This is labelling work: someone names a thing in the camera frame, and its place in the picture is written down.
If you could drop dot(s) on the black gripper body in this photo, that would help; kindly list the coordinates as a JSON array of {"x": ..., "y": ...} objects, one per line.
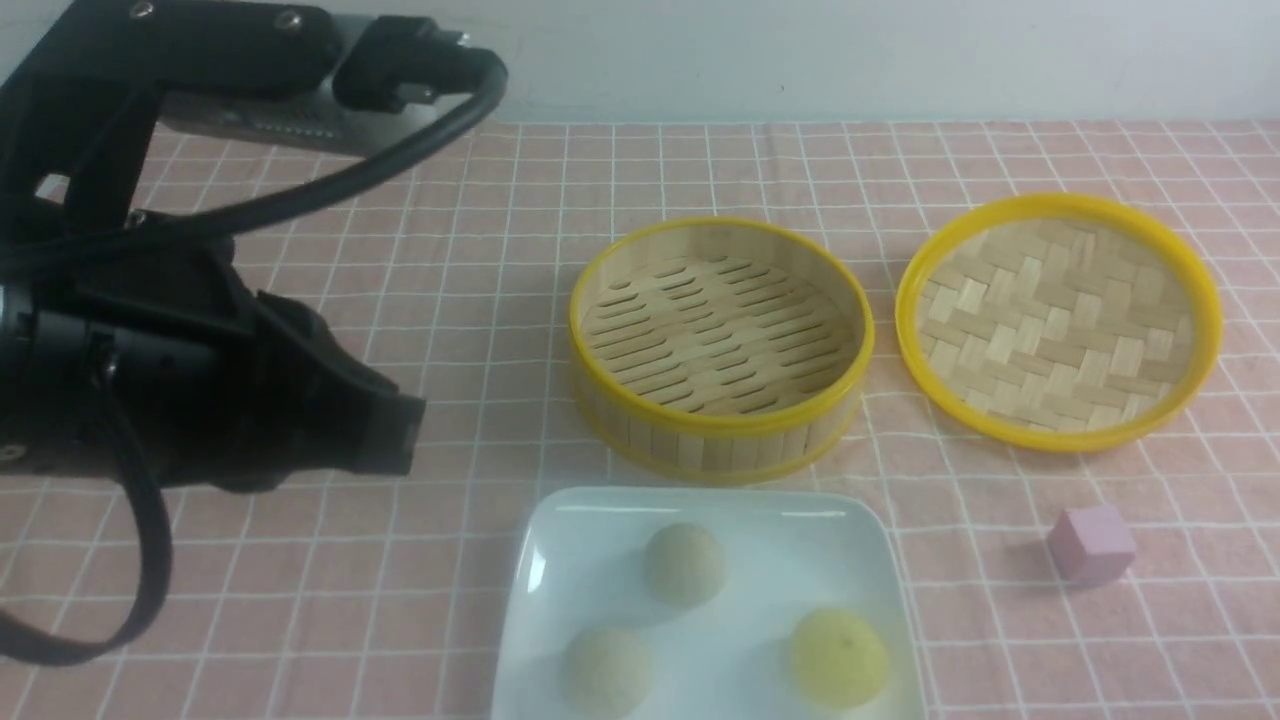
[{"x": 222, "y": 385}]

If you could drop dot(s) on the pale steamed bun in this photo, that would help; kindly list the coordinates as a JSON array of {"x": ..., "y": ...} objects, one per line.
[{"x": 684, "y": 565}]

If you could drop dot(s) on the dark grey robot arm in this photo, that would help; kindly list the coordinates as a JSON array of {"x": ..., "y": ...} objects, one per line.
[{"x": 80, "y": 112}]

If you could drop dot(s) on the white square plate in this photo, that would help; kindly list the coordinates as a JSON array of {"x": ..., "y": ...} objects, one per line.
[{"x": 785, "y": 553}]

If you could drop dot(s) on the white steamed bun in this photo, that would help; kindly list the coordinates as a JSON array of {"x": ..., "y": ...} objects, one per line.
[{"x": 607, "y": 672}]

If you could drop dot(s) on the yellow steamed bun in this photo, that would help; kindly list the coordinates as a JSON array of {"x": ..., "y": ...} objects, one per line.
[{"x": 836, "y": 660}]

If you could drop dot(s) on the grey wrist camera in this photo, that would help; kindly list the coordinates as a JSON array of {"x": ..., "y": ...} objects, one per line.
[{"x": 357, "y": 110}]

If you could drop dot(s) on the bamboo steamer lid yellow rim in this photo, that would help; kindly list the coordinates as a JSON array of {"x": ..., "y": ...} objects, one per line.
[{"x": 1061, "y": 322}]

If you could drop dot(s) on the bamboo steamer basket yellow rim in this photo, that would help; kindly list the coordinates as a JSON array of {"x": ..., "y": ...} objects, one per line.
[{"x": 719, "y": 350}]

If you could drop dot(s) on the pink cube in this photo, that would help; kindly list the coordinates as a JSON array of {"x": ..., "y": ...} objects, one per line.
[{"x": 1091, "y": 546}]

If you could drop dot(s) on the pink grid tablecloth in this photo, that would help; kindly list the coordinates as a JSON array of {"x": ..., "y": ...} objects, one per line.
[{"x": 378, "y": 598}]

